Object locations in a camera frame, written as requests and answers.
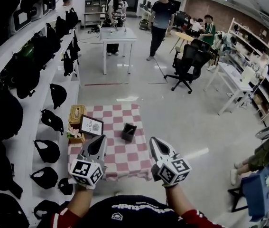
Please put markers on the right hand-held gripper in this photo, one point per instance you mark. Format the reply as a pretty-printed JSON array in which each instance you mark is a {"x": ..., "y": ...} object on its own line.
[{"x": 174, "y": 171}]

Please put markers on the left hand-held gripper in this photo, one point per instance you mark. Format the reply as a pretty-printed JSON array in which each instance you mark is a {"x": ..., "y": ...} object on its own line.
[{"x": 85, "y": 172}]

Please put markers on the black pen holder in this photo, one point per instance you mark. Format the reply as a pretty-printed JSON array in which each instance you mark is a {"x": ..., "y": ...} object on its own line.
[{"x": 128, "y": 138}]

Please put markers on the dark pen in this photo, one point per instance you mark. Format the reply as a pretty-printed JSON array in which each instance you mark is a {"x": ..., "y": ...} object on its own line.
[{"x": 130, "y": 130}]

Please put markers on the person's right forearm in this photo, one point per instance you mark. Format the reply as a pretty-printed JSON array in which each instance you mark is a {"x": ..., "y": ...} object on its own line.
[{"x": 175, "y": 201}]

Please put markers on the person's left forearm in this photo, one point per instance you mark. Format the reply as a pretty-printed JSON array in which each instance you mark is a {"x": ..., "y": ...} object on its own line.
[{"x": 79, "y": 201}]

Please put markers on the wicker basket with flowers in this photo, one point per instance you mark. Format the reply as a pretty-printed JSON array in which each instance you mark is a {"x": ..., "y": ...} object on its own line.
[{"x": 76, "y": 139}]

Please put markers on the black framed picture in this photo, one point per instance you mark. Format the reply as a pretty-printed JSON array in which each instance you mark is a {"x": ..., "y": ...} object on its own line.
[{"x": 91, "y": 125}]

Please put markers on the pink checkered tablecloth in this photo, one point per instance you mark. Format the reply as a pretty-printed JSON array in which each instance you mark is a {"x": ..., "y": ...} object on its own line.
[{"x": 124, "y": 155}]

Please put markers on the wicker tissue box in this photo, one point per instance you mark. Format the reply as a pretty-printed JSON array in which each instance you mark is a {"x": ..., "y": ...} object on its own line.
[{"x": 72, "y": 117}]

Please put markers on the white metal shelving unit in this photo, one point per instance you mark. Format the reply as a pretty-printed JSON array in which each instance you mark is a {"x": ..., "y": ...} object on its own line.
[{"x": 30, "y": 132}]

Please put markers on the person's dark and red shirt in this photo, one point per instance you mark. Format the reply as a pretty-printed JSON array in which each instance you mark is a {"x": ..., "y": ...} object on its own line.
[{"x": 134, "y": 217}]

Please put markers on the black metal stand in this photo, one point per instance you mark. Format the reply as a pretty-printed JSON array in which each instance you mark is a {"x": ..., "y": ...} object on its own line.
[{"x": 237, "y": 193}]

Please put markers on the black office chair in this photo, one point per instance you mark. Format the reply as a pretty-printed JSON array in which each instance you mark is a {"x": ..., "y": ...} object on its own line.
[{"x": 191, "y": 58}]

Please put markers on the white long table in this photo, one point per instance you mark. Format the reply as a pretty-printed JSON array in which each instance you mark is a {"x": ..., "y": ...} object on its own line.
[{"x": 229, "y": 73}]

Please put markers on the blue covered table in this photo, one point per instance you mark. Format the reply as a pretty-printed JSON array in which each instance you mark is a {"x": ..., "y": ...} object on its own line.
[{"x": 255, "y": 193}]

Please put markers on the white floor fan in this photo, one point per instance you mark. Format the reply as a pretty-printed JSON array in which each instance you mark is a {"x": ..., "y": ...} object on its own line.
[{"x": 267, "y": 132}]

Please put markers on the white container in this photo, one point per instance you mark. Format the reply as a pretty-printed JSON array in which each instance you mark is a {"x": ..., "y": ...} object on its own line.
[{"x": 247, "y": 76}]

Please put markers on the round wooden table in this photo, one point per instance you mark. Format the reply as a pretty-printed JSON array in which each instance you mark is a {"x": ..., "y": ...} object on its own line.
[{"x": 184, "y": 36}]

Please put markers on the white square table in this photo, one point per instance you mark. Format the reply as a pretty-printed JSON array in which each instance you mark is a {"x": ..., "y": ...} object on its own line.
[{"x": 117, "y": 35}]

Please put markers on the grey hutch desk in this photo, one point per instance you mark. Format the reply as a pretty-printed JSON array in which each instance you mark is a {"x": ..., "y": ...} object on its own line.
[{"x": 94, "y": 14}]

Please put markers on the black monitor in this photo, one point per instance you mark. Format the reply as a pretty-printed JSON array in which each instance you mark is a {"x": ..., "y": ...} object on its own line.
[{"x": 175, "y": 5}]

